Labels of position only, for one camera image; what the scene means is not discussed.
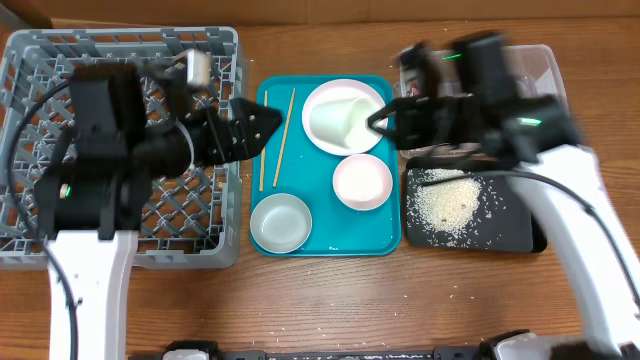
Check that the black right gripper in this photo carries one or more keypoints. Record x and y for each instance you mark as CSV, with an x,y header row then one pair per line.
x,y
402,135

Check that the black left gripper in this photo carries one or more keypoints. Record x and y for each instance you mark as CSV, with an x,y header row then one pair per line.
x,y
213,138

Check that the white cup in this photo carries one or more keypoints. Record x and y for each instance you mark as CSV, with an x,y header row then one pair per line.
x,y
343,123

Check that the large white plate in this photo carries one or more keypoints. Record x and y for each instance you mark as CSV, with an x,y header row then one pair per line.
x,y
334,90

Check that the pink bowl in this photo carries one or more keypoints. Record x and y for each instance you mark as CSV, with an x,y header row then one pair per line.
x,y
362,182

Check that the grey bowl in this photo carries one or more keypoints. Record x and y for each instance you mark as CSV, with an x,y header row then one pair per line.
x,y
280,223

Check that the red snack wrapper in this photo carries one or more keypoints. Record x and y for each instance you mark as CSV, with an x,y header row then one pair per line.
x,y
413,88

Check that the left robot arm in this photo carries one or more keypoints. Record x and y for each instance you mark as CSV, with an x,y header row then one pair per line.
x,y
133,125

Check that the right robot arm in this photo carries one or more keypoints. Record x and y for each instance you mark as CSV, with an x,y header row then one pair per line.
x,y
541,153

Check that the grey dishwasher rack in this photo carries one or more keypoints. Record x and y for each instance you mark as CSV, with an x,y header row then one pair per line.
x,y
192,221

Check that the clear plastic waste bin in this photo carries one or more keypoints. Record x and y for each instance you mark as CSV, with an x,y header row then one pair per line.
x,y
534,68

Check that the left wooden chopstick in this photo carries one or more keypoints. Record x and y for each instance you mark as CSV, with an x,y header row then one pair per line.
x,y
263,155

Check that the wooden chopstick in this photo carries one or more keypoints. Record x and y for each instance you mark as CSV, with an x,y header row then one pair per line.
x,y
263,155
284,138

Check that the teal serving tray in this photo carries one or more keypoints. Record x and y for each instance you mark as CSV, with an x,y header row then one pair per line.
x,y
307,173

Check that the right wooden chopstick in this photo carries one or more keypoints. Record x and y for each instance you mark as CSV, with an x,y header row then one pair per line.
x,y
284,138

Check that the pile of rice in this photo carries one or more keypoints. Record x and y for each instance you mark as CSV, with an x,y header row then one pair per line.
x,y
443,211

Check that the black plastic tray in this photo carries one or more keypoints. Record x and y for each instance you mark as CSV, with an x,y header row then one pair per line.
x,y
515,230

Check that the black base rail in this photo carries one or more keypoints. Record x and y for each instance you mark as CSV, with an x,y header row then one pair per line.
x,y
211,350

